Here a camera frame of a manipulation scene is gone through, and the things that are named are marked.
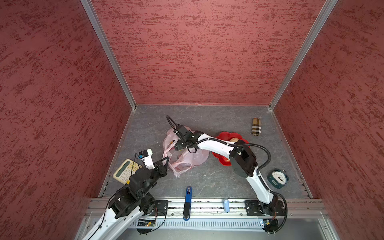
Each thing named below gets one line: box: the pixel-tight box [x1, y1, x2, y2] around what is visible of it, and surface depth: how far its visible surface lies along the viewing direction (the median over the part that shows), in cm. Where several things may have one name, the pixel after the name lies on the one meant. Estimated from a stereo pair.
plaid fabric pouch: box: [251, 118, 262, 136], surface depth 106 cm
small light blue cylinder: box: [224, 199, 230, 213], surface depth 74 cm
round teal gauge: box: [267, 169, 289, 189], surface depth 82 cm
